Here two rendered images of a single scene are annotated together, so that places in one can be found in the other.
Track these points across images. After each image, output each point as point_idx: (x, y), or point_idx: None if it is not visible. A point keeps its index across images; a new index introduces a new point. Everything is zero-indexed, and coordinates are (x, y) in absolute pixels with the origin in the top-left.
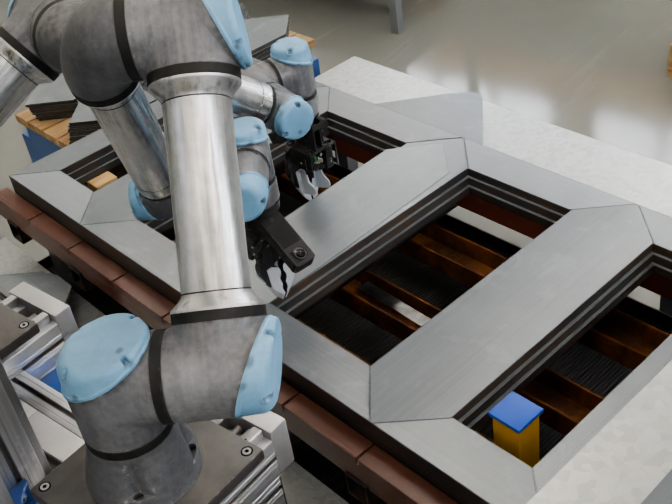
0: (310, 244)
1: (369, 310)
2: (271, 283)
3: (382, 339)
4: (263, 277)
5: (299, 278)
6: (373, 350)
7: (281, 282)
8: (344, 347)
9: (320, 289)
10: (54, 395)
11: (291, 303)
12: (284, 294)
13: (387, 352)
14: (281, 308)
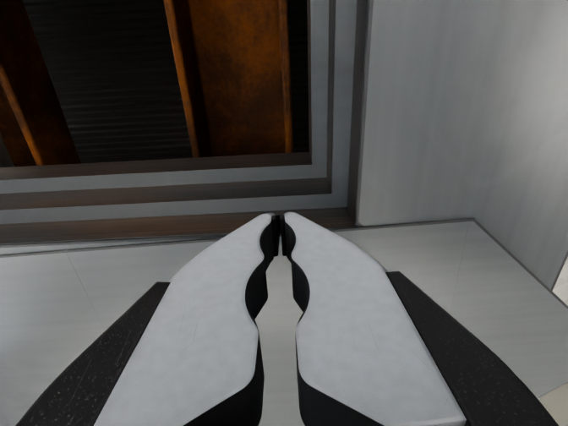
0: (16, 366)
1: (39, 116)
2: (392, 290)
3: (79, 128)
4: (503, 374)
5: (155, 257)
6: (106, 118)
7: (299, 264)
8: (170, 30)
9: (108, 180)
10: None
11: (253, 189)
12: (292, 212)
13: (86, 95)
14: (307, 190)
